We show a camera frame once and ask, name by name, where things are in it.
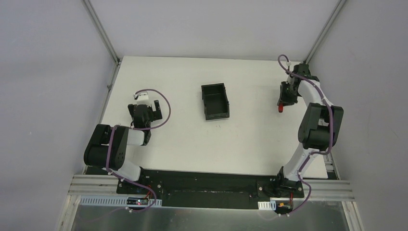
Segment left controller board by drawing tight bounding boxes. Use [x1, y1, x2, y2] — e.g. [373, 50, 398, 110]
[127, 197, 149, 206]

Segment aluminium frame post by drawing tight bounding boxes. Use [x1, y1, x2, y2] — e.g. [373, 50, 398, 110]
[82, 0, 121, 65]
[303, 0, 348, 64]

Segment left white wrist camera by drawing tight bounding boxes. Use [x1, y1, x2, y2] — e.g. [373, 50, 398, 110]
[134, 91, 151, 106]

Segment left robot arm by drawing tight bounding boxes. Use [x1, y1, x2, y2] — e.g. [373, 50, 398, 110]
[84, 100, 163, 181]

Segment right aluminium frame post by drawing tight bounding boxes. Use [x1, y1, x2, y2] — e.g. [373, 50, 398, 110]
[303, 0, 348, 64]

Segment aluminium front rail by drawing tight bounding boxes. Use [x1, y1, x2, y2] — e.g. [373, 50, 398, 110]
[68, 175, 356, 202]

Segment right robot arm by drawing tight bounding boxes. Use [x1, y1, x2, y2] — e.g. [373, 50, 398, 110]
[263, 64, 344, 197]

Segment black plastic bin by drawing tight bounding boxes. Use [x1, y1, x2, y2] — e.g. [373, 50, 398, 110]
[201, 83, 230, 121]

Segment right white cable duct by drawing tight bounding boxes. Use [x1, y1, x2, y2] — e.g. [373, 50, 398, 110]
[257, 200, 277, 211]

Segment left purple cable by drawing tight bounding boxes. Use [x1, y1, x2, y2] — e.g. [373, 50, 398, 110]
[105, 89, 172, 214]

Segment left white cable duct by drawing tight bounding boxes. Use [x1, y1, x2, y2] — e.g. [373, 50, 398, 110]
[79, 195, 162, 208]

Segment controller board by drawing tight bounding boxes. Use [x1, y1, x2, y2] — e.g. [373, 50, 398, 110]
[275, 201, 293, 214]
[127, 197, 149, 206]

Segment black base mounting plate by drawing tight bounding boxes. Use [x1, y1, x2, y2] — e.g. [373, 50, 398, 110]
[116, 169, 305, 209]

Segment white cable duct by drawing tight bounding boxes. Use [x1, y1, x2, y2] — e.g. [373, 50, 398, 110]
[79, 195, 162, 208]
[257, 200, 277, 211]

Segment right controller board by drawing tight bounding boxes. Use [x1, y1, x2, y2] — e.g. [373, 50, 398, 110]
[275, 201, 293, 214]

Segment left aluminium frame post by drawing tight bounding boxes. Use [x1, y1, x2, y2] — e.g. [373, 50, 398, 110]
[82, 0, 121, 65]

